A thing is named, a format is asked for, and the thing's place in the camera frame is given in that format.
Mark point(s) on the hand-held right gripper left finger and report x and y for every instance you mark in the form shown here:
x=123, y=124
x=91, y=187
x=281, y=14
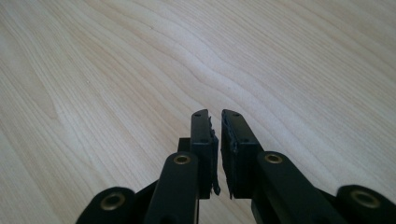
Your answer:
x=199, y=149

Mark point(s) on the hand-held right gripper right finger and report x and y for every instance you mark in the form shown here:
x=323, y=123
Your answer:
x=243, y=161

